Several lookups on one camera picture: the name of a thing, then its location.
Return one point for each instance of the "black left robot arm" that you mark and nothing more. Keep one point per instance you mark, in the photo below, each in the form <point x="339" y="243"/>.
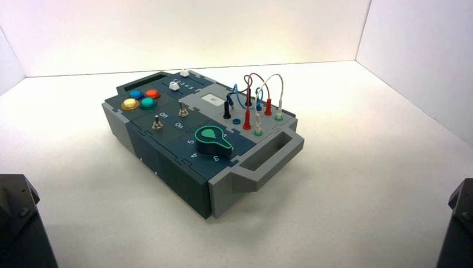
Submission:
<point x="20" y="225"/>

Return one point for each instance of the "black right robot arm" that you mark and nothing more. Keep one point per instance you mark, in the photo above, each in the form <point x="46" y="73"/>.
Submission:
<point x="458" y="229"/>

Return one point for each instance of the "green-edged black rotary knob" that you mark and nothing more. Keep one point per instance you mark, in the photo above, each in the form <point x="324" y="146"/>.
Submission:
<point x="212" y="142"/>

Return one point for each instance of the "white label sticker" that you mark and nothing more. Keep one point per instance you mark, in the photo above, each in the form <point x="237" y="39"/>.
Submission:
<point x="211" y="98"/>

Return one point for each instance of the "grey and dark task box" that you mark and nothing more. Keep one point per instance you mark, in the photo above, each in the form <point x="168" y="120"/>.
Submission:
<point x="184" y="162"/>

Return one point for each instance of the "white slider knob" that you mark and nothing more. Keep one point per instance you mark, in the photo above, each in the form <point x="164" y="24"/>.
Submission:
<point x="184" y="73"/>
<point x="173" y="86"/>

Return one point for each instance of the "orange round push button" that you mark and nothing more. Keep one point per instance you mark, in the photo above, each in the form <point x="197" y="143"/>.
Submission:
<point x="152" y="94"/>

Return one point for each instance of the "teal round push button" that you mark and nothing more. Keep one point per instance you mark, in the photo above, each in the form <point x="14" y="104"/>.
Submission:
<point x="148" y="103"/>

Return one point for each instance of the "blue round push button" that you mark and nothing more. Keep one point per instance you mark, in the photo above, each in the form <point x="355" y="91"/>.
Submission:
<point x="136" y="94"/>

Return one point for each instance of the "yellow round push button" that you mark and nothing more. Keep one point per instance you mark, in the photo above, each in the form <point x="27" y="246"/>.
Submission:
<point x="130" y="104"/>

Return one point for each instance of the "metal toggle switch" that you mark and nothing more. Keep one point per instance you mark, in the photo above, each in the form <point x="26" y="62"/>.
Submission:
<point x="157" y="123"/>
<point x="183" y="110"/>

